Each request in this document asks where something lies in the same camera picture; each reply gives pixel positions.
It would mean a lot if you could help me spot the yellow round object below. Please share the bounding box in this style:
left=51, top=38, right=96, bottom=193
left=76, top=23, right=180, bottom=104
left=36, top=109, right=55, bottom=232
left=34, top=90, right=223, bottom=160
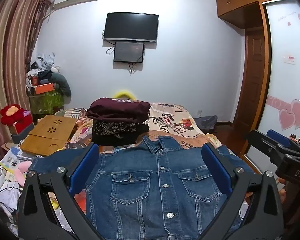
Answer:
left=113, top=89, right=136, bottom=101

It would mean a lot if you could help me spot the wooden lap desk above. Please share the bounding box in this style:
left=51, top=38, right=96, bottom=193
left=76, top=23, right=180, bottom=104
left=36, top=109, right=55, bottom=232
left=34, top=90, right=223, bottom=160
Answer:
left=19, top=115, right=78, bottom=157

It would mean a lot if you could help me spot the folded black patterned garment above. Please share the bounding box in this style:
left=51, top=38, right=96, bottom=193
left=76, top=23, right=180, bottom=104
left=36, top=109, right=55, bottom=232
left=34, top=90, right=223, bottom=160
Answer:
left=91, top=119, right=150, bottom=147

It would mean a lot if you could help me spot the printed blanket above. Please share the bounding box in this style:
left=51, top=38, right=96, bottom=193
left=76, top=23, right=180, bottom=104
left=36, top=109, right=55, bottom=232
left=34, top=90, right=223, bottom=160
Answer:
left=47, top=102, right=253, bottom=230

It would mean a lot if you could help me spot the red plush flower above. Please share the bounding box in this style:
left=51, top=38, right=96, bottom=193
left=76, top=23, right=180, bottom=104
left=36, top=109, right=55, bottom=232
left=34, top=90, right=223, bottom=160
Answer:
left=0, top=103, right=26, bottom=126

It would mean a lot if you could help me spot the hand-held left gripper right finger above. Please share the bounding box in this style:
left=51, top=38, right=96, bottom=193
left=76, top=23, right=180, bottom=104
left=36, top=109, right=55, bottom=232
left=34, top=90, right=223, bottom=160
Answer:
left=194, top=143, right=285, bottom=240

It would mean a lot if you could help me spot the pile of papers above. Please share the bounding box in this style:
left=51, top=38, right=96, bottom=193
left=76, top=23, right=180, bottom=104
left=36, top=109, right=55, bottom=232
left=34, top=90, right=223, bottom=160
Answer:
left=0, top=145, right=38, bottom=217

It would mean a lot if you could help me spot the small black monitor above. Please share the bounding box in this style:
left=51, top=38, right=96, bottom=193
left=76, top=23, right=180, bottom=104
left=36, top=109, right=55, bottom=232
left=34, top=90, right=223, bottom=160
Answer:
left=113, top=41, right=144, bottom=63

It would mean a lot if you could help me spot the wooden door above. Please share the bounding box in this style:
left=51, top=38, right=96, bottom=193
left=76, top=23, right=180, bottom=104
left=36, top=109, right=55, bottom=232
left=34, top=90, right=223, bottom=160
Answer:
left=240, top=27, right=267, bottom=154

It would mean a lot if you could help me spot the blue denim jacket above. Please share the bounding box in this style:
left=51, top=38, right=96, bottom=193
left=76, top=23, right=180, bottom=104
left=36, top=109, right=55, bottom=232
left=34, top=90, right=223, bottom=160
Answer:
left=30, top=135, right=256, bottom=240

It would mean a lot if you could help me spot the striped brown curtain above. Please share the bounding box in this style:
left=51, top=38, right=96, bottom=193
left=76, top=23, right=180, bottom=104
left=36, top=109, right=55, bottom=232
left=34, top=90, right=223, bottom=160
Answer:
left=0, top=0, right=53, bottom=157

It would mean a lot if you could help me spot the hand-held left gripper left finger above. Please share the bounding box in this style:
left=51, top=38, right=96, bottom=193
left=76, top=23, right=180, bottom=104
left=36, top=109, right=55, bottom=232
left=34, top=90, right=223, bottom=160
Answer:
left=17, top=142, right=108, bottom=240

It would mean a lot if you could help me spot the red white sticker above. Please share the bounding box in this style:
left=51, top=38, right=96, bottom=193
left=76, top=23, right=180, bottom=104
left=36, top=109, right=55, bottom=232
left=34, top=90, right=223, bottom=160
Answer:
left=283, top=53, right=297, bottom=65

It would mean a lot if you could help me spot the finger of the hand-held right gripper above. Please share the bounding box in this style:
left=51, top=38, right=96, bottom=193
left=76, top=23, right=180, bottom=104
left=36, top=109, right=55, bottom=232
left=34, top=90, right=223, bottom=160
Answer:
left=245, top=129, right=300, bottom=167

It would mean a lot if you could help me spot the dark cloth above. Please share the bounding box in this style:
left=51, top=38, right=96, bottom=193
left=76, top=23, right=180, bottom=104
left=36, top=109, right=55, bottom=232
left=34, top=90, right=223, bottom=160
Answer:
left=193, top=115, right=218, bottom=133

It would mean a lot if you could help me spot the pile of clothes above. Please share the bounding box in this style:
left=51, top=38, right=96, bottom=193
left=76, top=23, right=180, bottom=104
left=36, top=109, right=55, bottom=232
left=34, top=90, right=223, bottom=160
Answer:
left=26, top=52, right=62, bottom=82

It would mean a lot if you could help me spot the wooden wardrobe with frosted door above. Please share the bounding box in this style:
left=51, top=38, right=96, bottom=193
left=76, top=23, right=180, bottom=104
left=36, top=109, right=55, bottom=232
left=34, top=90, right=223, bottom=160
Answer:
left=215, top=0, right=300, bottom=174

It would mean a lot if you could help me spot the folded maroon garment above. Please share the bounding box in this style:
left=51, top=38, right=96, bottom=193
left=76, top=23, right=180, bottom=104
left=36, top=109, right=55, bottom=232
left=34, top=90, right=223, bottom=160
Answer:
left=86, top=97, right=151, bottom=124

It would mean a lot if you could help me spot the grey plush pillow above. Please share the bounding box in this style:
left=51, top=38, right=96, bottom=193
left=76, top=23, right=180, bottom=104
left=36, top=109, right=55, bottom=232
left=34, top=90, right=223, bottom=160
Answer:
left=50, top=72, right=72, bottom=98

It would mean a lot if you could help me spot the red box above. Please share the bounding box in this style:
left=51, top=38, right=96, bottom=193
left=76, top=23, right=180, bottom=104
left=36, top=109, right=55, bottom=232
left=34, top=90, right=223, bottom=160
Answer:
left=11, top=116, right=35, bottom=135

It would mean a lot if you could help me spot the black wall television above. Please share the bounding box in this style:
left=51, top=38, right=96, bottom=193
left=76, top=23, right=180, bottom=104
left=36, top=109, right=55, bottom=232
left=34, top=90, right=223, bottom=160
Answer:
left=104, top=12, right=159, bottom=43

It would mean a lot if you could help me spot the orange box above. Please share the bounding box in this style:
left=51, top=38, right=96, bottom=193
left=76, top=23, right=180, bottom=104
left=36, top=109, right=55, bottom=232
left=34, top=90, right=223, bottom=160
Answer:
left=31, top=82, right=55, bottom=95

